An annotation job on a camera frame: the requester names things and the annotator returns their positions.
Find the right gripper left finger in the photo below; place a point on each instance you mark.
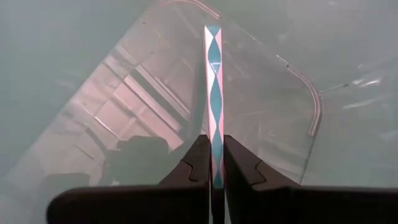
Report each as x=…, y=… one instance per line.
x=140, y=205

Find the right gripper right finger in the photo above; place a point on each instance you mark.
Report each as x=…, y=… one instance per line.
x=295, y=208

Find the green table mat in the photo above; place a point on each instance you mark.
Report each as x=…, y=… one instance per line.
x=357, y=140

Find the clear plastic bin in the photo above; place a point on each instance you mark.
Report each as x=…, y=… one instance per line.
x=264, y=109

